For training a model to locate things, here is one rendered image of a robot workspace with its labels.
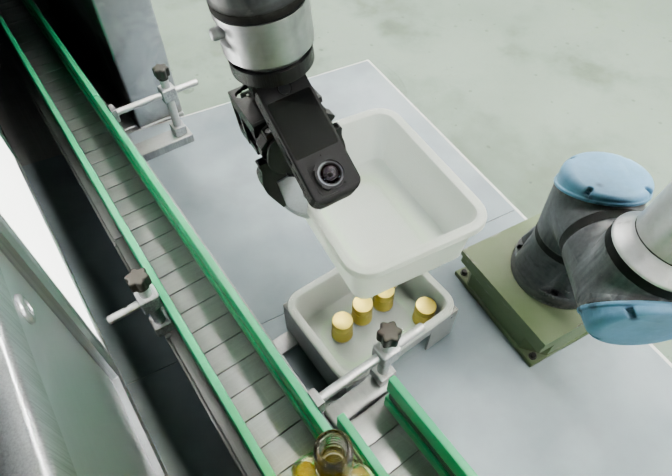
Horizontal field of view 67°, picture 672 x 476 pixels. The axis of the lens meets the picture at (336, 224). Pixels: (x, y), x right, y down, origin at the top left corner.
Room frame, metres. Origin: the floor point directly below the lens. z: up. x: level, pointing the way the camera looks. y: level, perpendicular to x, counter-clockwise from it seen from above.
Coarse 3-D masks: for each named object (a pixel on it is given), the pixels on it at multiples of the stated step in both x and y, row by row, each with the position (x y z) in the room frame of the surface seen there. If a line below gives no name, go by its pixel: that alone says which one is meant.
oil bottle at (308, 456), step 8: (312, 448) 0.13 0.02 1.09; (304, 456) 0.12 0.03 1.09; (312, 456) 0.12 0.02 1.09; (328, 456) 0.13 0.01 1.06; (336, 456) 0.13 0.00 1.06; (360, 456) 0.12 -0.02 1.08; (296, 464) 0.12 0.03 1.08; (304, 464) 0.11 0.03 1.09; (312, 464) 0.11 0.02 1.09; (352, 464) 0.11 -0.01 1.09; (360, 464) 0.11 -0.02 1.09; (296, 472) 0.11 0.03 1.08; (304, 472) 0.11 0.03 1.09; (312, 472) 0.11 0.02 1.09; (352, 472) 0.11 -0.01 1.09; (360, 472) 0.11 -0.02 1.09; (368, 472) 0.11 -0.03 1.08
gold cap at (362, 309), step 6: (354, 300) 0.43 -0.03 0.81; (360, 300) 0.43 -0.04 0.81; (366, 300) 0.43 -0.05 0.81; (354, 306) 0.42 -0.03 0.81; (360, 306) 0.42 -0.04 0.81; (366, 306) 0.42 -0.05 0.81; (372, 306) 0.42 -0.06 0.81; (354, 312) 0.42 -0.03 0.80; (360, 312) 0.41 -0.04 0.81; (366, 312) 0.41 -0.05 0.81; (354, 318) 0.42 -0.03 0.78; (360, 318) 0.41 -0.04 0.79; (366, 318) 0.41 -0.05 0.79; (360, 324) 0.41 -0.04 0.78; (366, 324) 0.41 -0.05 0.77
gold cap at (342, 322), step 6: (342, 312) 0.41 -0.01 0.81; (336, 318) 0.40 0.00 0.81; (342, 318) 0.40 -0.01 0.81; (348, 318) 0.40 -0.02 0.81; (336, 324) 0.39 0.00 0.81; (342, 324) 0.39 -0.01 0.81; (348, 324) 0.39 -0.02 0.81; (336, 330) 0.38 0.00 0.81; (342, 330) 0.38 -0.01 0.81; (348, 330) 0.38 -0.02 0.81; (336, 336) 0.38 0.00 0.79; (342, 336) 0.38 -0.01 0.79; (348, 336) 0.38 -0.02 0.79; (342, 342) 0.38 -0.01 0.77
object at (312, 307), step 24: (312, 288) 0.44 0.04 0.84; (336, 288) 0.46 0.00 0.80; (408, 288) 0.48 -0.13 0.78; (432, 288) 0.44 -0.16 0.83; (312, 312) 0.43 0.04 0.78; (336, 312) 0.43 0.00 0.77; (384, 312) 0.43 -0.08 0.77; (408, 312) 0.43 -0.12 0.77; (312, 336) 0.35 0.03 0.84; (360, 336) 0.39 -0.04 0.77; (336, 360) 0.35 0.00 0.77; (360, 360) 0.35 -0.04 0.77
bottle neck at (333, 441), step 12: (324, 432) 0.12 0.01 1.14; (336, 432) 0.12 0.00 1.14; (324, 444) 0.12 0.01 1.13; (336, 444) 0.12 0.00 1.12; (348, 444) 0.11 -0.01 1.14; (324, 456) 0.12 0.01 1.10; (348, 456) 0.11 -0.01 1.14; (324, 468) 0.10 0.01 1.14; (336, 468) 0.10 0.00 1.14; (348, 468) 0.10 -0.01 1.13
